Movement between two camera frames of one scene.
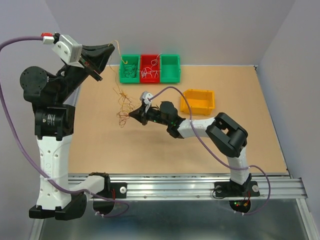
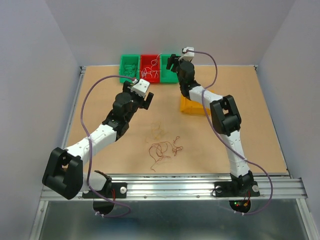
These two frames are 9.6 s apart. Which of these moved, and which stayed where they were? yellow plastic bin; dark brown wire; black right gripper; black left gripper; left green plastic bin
Moved: black right gripper; black left gripper
Stayed: dark brown wire; yellow plastic bin; left green plastic bin
